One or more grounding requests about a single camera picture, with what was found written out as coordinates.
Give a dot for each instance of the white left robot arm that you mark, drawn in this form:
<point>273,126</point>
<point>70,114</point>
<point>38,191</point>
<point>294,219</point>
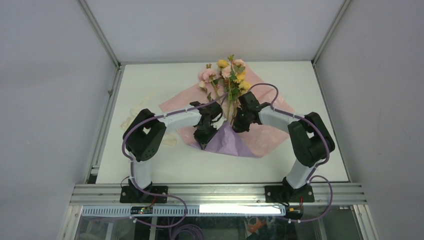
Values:
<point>142,139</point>

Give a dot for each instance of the purple wrapping paper sheet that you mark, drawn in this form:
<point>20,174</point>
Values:
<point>228,142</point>

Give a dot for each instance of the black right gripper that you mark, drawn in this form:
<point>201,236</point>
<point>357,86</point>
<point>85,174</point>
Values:
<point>236,126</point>

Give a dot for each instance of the peach fake rose stem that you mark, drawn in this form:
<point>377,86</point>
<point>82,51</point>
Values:
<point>236,79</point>

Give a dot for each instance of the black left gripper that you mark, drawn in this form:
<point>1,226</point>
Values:
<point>204,141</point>

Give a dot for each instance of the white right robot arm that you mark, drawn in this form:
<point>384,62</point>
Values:
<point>309,136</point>

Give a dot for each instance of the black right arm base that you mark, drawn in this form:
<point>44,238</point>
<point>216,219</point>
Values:
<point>284,194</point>

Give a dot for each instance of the pink wrapping paper sheet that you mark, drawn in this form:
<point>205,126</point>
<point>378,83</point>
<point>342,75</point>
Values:
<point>261,139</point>

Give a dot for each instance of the white slotted cable duct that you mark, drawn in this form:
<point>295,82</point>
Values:
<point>202,210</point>

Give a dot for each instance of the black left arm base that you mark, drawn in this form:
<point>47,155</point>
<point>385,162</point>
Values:
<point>131,195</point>

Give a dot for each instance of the aluminium mounting rail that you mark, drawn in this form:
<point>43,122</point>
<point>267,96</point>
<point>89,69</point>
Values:
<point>344,194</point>

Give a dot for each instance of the cream ribbon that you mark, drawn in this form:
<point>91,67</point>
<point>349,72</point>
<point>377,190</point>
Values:
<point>168,140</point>

